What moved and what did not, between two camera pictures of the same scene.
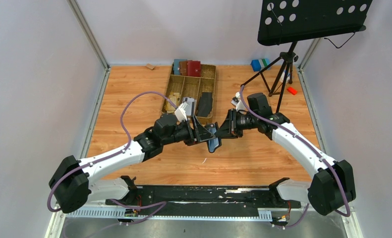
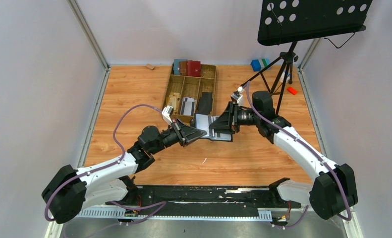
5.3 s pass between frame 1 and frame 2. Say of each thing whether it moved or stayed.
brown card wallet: stayed
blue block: stayed
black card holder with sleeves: moved
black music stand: stayed
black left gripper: moved
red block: stayed
